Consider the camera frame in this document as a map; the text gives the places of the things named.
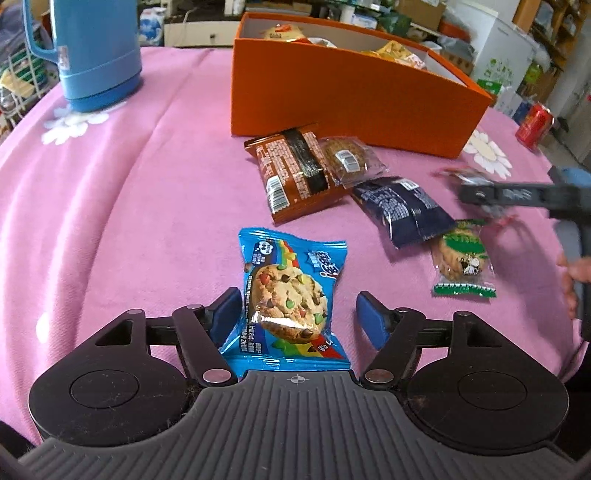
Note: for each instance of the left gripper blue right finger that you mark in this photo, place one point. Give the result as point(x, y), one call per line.
point(394, 334)

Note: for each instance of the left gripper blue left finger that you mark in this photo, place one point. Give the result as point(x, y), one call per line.
point(201, 331)

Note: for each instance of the blue chocolate chip cookie packet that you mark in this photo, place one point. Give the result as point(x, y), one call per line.
point(288, 294)

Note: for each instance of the green white biscuit packet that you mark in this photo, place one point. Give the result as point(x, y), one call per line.
point(462, 262)

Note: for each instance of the dark navy snack packet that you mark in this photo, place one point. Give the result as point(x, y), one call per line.
point(404, 209)

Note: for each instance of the clear brown cookie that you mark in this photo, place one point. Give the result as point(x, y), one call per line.
point(351, 161)

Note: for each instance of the brown orange snack packet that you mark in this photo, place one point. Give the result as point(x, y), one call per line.
point(295, 173)

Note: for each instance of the red clear snack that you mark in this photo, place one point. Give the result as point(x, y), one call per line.
point(491, 201)

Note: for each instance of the person right hand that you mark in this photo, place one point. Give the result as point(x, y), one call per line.
point(576, 271)

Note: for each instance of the red soda can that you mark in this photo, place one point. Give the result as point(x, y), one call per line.
point(535, 126)

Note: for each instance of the pink floral tablecloth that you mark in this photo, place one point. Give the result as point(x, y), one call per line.
point(141, 206)

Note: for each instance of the white mini fridge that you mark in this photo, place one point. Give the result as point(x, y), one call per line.
point(503, 52)

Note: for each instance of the orange storage box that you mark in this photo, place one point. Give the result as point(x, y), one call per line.
point(290, 71)

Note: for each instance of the blue thermos jug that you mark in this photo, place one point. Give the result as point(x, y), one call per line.
point(95, 47)

